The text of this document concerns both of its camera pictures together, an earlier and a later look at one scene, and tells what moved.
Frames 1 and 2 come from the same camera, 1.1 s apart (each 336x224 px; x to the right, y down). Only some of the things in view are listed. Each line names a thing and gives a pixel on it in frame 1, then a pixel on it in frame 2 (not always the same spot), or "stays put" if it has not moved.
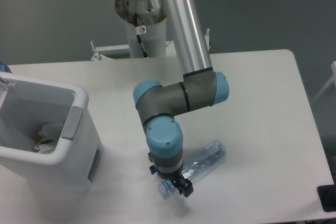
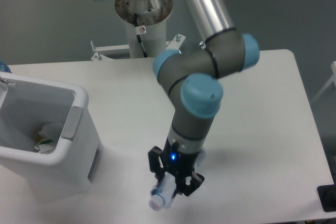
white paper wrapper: (52, 130) stays put
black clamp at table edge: (327, 194) stays put
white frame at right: (333, 79) stays put
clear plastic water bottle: (194, 165) → (163, 192)
